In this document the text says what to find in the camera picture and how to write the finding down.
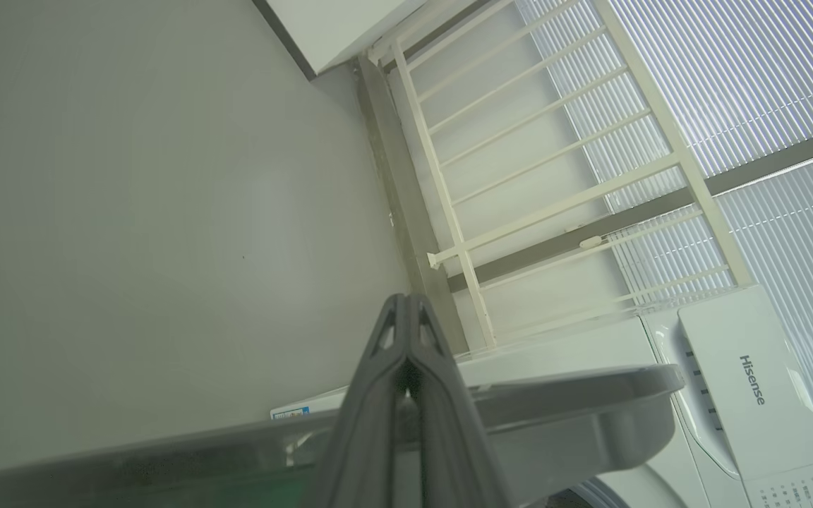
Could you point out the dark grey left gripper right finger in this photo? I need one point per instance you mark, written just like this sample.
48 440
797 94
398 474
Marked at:
452 437

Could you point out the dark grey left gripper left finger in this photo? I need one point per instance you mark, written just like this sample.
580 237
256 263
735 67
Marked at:
364 437

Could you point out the washing machine glass door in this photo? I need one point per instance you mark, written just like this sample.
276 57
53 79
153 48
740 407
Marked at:
576 416

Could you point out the white front-load washing machine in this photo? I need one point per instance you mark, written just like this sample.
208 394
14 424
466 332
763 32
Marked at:
576 346

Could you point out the blue energy label sticker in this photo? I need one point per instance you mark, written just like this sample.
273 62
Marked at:
290 413

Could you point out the cream metal railing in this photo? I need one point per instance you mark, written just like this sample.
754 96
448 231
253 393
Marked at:
442 183

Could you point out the white Hisense detergent drawer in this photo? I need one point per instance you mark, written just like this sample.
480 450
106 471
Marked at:
752 381

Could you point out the white window blinds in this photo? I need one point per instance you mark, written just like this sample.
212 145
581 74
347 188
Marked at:
745 77

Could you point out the grey window frame post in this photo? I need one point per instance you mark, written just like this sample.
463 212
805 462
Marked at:
766 159

